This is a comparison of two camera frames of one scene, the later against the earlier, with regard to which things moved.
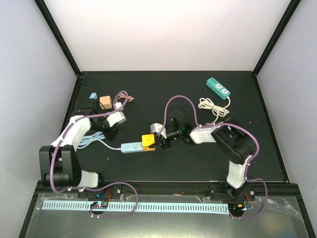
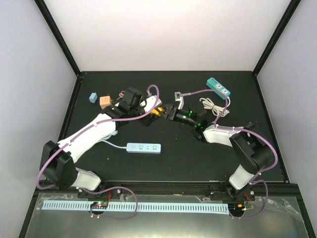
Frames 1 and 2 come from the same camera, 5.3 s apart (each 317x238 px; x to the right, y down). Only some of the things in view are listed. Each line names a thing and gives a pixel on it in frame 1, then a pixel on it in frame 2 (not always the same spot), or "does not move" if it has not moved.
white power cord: x=206 y=103 does not move
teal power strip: x=218 y=88 does not move
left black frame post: x=59 y=35 does not move
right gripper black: x=162 y=145 -> x=171 y=110
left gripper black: x=111 y=135 -> x=147 y=121
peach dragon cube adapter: x=106 y=101 does not move
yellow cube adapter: x=147 y=140 -> x=157 y=111
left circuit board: x=99 y=205 does not move
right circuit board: x=237 y=208 does not move
